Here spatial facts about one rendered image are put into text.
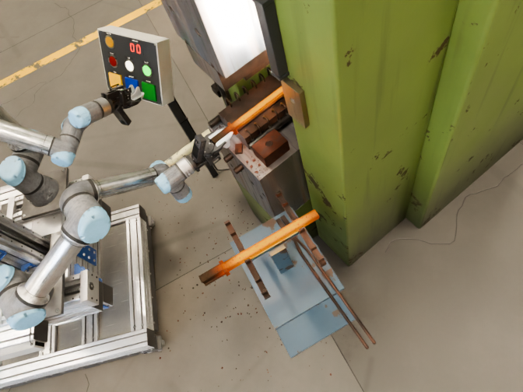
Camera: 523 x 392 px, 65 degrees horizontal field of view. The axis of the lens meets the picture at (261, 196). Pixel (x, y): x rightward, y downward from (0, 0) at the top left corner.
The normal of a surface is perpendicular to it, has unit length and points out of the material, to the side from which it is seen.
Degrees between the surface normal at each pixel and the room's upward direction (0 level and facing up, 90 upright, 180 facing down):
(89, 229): 88
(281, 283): 0
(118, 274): 0
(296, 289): 0
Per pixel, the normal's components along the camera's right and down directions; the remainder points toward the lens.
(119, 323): -0.20, -0.45
